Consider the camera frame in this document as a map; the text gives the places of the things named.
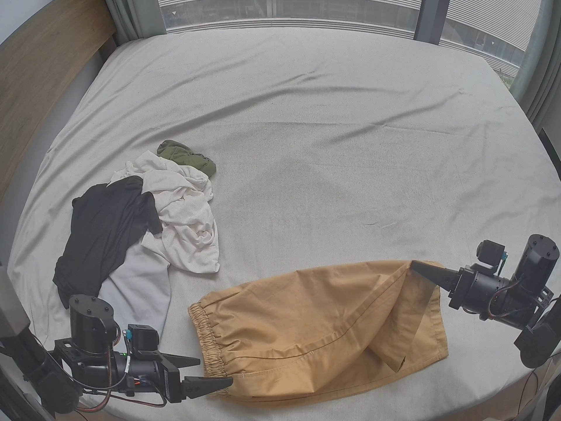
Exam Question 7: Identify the tan shorts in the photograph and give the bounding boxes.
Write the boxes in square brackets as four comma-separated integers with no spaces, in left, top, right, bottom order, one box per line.
[188,259,449,401]

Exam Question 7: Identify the bed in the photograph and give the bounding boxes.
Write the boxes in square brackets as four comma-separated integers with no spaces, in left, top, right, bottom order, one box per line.
[0,0,561,421]

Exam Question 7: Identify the pale grey garment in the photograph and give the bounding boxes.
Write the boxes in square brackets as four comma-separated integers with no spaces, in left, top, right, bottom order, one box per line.
[98,244,171,345]

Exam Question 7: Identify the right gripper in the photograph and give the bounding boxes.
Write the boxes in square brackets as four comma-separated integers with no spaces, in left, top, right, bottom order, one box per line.
[447,267,512,320]

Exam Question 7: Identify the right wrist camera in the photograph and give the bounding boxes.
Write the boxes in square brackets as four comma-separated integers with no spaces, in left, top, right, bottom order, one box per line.
[477,240,506,275]

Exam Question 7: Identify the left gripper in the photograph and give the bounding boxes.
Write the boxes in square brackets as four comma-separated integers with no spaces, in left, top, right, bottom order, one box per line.
[120,352,235,405]

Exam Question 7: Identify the green garment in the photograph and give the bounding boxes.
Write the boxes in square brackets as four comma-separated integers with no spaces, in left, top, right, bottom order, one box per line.
[157,140,217,180]

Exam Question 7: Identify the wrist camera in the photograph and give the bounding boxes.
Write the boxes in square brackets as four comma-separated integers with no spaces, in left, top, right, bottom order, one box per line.
[477,240,506,275]
[126,324,159,355]

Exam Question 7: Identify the white garment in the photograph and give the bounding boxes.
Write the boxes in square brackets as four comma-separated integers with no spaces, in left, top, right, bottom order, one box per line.
[109,152,221,274]

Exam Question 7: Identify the black T-shirt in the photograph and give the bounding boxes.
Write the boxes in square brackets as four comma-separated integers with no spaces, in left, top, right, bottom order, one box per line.
[53,177,163,310]

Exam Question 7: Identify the grey-green curtain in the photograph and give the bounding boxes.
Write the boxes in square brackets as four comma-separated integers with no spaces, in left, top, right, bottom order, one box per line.
[510,0,561,127]
[94,0,169,48]

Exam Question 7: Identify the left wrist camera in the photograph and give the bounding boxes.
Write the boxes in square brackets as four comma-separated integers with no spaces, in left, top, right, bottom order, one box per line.
[126,324,159,355]

